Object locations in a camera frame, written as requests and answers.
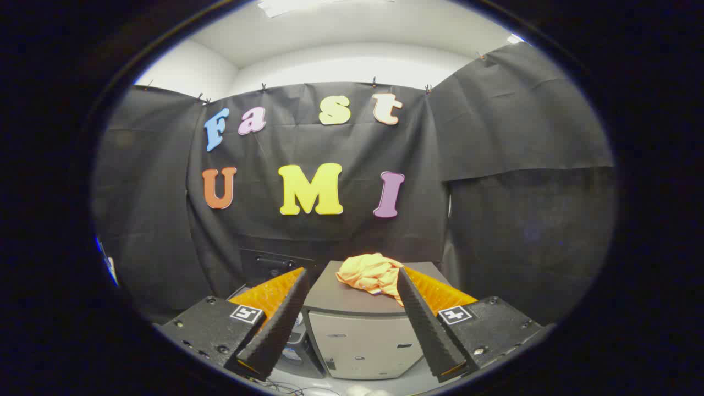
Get dark transparent washing machine lid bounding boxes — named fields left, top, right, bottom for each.
left=240, top=249, right=317, bottom=288

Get orange garment clothes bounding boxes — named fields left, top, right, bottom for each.
left=335, top=253, right=405, bottom=306

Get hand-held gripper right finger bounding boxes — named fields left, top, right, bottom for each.
left=396, top=267, right=555, bottom=383

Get white and blue board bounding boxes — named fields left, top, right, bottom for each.
left=96, top=236, right=119, bottom=287

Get black backdrop cloth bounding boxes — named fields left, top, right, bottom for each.
left=92, top=41, right=617, bottom=325

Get grey washing machine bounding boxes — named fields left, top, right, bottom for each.
left=227, top=282, right=326, bottom=380

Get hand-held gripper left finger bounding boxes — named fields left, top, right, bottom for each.
left=154, top=267, right=310, bottom=381

